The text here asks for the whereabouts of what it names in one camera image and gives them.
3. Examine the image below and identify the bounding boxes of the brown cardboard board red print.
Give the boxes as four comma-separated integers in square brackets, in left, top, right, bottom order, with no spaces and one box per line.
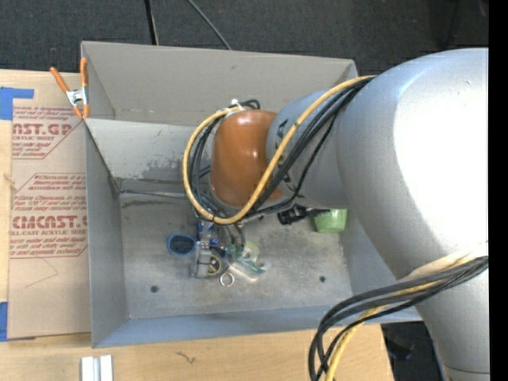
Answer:
[0,68,93,341]

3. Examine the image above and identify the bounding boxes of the green cup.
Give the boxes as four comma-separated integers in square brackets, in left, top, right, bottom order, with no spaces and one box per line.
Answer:
[312,208,349,235]

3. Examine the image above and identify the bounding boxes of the grey metal bin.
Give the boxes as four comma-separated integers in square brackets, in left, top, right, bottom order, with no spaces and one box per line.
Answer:
[80,40,422,349]

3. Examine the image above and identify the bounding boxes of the clear plastic thing green parts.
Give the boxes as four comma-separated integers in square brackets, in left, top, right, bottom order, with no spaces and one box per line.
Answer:
[229,241,268,283]

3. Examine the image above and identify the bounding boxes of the blue sunglasses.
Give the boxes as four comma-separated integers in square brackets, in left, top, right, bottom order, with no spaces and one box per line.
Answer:
[165,232,228,276]

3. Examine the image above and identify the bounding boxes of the black cylinder on white bracket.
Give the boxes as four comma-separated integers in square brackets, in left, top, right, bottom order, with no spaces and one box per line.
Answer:
[276,206,318,226]

